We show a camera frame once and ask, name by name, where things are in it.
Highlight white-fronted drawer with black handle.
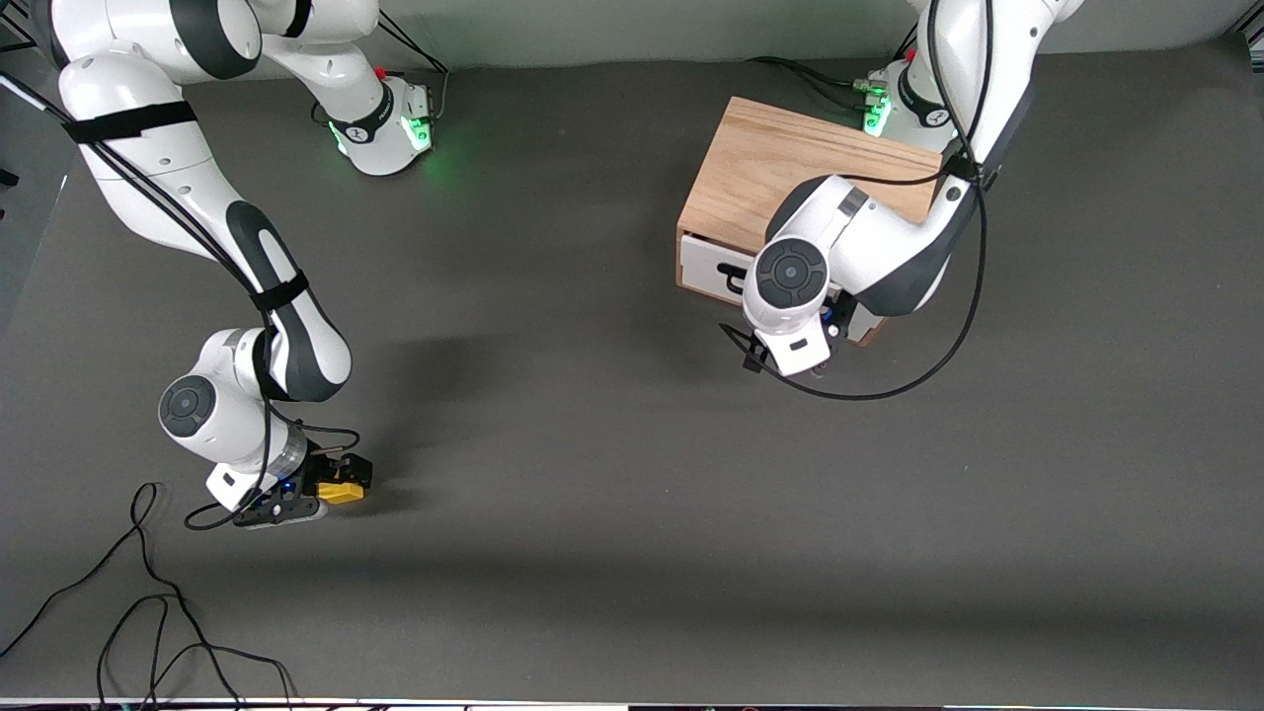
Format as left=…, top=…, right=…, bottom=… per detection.
left=680, top=233, right=887, bottom=347

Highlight light wooden drawer cabinet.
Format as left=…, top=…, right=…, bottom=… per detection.
left=676, top=96, right=944, bottom=347

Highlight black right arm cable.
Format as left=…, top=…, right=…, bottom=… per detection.
left=0, top=74, right=361, bottom=531

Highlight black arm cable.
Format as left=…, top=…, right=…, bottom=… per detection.
left=719, top=0, right=991, bottom=402
left=0, top=74, right=361, bottom=531

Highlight thin black loose cable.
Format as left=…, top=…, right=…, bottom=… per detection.
left=0, top=482, right=302, bottom=711

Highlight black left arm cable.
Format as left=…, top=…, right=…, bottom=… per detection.
left=719, top=0, right=991, bottom=402

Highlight black left base cables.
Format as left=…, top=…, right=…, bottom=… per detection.
left=748, top=22, right=924, bottom=112

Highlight black base cables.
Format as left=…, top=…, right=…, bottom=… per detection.
left=748, top=22, right=924, bottom=112
left=311, top=15, right=450, bottom=127

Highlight black right base cables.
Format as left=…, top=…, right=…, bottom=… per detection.
left=311, top=15, right=450, bottom=127

